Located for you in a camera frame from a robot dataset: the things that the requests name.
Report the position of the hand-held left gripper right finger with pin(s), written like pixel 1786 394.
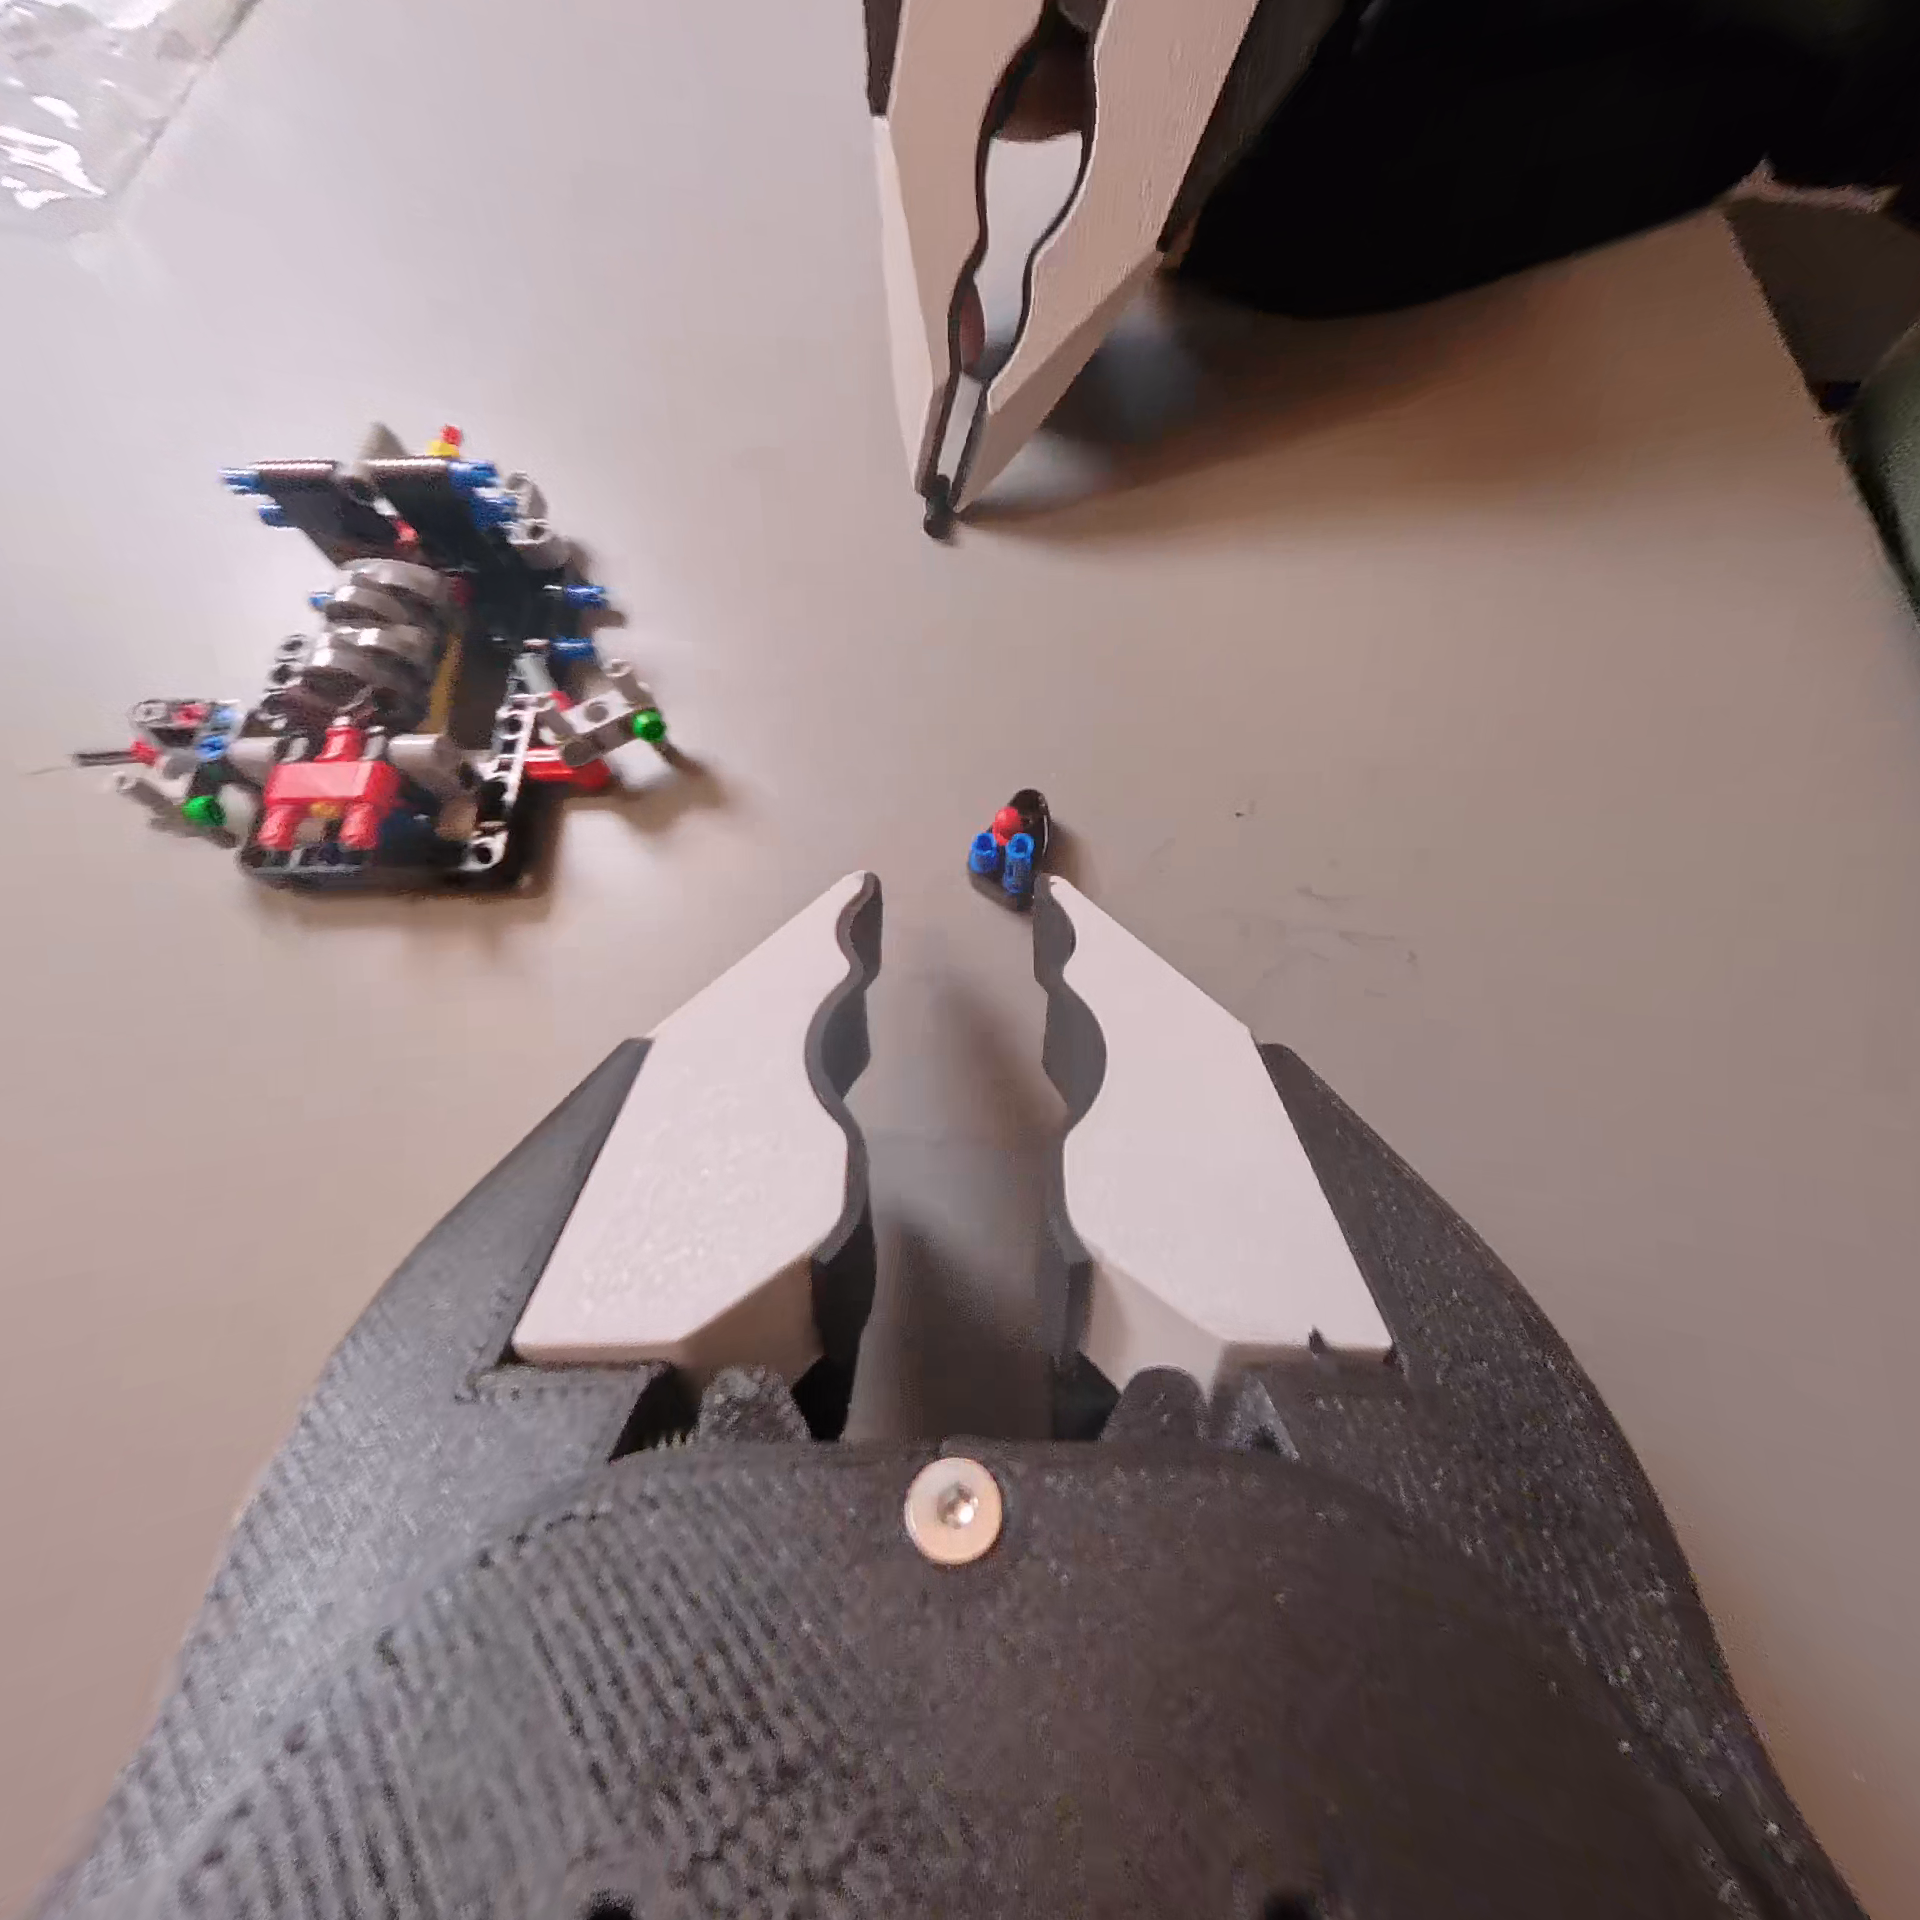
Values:
pixel 1215 1201

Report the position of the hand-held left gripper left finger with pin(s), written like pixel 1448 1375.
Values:
pixel 707 1185

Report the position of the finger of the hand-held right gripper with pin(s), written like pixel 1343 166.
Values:
pixel 924 195
pixel 1149 151

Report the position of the small black blue-pinned lego piece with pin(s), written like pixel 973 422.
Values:
pixel 1008 842

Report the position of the lego chassis assembly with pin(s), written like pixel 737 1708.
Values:
pixel 361 673

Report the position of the person's right hand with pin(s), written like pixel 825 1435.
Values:
pixel 1049 101

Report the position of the clear plastic bag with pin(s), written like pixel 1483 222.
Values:
pixel 90 89

